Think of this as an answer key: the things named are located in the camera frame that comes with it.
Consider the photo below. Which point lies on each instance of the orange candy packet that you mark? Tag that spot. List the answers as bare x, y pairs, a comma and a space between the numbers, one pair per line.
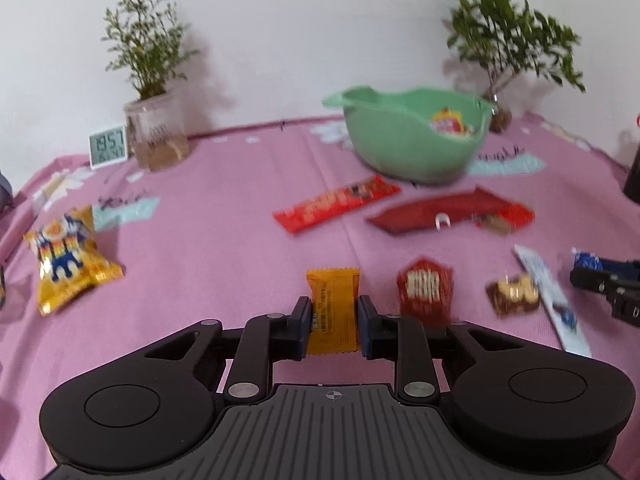
334, 305

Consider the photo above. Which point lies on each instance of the yellow red label snack packet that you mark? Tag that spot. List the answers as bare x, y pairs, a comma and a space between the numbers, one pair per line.
447, 122

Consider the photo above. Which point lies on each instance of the long red snack packet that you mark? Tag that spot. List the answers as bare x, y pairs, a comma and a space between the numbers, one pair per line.
335, 205

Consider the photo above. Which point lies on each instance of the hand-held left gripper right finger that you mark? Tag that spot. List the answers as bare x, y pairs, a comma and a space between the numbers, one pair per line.
364, 327

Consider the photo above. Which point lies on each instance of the dark cylindrical container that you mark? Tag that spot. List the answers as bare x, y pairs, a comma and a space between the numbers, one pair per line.
632, 170

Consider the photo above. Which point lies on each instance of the small brown biscuit packet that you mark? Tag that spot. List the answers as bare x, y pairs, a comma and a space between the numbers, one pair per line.
512, 295

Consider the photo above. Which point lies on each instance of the yellow puffed snack packet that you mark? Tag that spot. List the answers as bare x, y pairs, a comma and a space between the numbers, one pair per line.
65, 260

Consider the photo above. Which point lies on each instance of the white digital clock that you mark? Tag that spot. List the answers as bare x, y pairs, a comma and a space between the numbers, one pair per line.
108, 146

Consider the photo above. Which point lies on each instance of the pink printed tablecloth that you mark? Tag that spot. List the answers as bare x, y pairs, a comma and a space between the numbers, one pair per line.
200, 260

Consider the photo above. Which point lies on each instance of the green plastic bowl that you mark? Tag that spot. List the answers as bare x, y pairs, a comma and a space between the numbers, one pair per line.
400, 150

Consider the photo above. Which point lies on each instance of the small blue snack packet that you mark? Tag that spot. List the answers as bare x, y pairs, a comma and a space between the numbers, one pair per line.
587, 260

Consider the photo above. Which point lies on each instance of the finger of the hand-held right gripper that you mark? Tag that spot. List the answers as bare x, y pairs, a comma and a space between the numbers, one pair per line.
592, 280
622, 267

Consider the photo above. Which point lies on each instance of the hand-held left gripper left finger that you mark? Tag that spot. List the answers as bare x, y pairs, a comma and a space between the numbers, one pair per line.
304, 327

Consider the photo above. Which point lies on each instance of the long white blue snack packet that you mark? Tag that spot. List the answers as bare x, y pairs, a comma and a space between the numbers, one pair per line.
550, 295

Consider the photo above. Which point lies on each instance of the leafy plant in glass vase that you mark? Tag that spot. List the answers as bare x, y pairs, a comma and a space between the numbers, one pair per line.
505, 40

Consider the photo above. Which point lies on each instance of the thin plant in clear pot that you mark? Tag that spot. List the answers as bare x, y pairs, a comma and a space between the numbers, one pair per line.
150, 135

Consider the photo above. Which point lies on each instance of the dark red biscuit packet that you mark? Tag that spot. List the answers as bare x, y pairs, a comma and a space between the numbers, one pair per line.
430, 212

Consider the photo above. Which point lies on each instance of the grey cloth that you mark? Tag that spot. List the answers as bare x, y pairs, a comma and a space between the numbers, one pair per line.
5, 190

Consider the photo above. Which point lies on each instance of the small red stick snack packet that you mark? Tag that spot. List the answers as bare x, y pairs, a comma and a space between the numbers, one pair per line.
425, 292

